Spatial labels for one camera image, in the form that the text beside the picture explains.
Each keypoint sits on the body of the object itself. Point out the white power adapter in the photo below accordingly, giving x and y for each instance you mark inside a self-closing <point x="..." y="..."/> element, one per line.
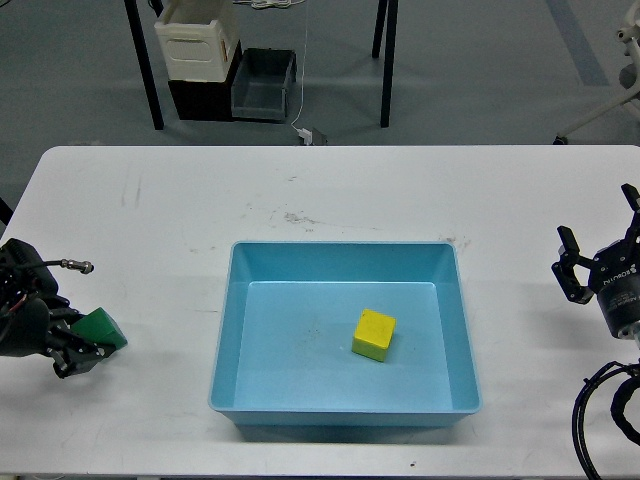
<point x="305" y="135"/>

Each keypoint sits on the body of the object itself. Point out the white chair base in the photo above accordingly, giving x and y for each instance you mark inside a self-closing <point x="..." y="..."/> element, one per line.
<point x="591" y="73"/>

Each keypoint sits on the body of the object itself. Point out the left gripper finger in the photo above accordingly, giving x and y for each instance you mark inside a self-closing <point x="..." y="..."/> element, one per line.
<point x="61" y="310"/>
<point x="74" y="355"/>

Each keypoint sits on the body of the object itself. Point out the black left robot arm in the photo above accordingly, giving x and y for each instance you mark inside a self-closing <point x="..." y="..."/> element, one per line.
<point x="25" y="275"/>

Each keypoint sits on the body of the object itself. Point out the cream plastic crate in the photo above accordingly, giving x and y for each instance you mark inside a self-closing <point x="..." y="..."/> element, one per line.
<point x="198" y="39"/>

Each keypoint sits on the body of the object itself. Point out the dark brown box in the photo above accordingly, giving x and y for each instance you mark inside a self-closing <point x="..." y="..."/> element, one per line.
<point x="206" y="101"/>

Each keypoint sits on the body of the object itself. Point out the light blue plastic bin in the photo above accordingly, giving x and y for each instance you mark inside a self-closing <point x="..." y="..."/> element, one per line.
<point x="284" y="351"/>

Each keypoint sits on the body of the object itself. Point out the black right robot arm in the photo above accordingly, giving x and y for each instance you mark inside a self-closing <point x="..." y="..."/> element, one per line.
<point x="620" y="398"/>

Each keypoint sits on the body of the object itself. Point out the black table leg left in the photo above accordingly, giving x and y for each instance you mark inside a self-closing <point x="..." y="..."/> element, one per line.
<point x="140" y="47"/>

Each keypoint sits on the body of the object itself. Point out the grey plastic bin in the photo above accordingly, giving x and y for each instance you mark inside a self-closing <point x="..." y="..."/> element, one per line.
<point x="262" y="85"/>

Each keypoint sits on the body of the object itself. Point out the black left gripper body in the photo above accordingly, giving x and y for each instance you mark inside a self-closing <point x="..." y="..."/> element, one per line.
<point x="28" y="331"/>

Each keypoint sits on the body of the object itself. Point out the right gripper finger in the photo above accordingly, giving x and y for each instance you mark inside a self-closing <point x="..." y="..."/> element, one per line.
<point x="564" y="268"/>
<point x="632" y="215"/>

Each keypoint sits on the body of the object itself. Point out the black table leg right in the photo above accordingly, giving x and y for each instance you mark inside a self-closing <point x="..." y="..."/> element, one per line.
<point x="384" y="41"/>

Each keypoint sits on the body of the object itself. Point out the black table leg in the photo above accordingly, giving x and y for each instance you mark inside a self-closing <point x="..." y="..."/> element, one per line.
<point x="140" y="47"/>
<point x="384" y="41"/>

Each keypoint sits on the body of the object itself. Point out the green block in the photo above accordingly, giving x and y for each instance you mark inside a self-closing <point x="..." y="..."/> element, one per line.
<point x="100" y="327"/>

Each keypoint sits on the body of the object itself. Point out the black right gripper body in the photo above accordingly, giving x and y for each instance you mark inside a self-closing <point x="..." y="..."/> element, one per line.
<point x="615" y="281"/>

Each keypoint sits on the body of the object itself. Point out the yellow block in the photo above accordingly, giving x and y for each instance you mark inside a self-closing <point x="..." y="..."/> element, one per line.
<point x="373" y="335"/>

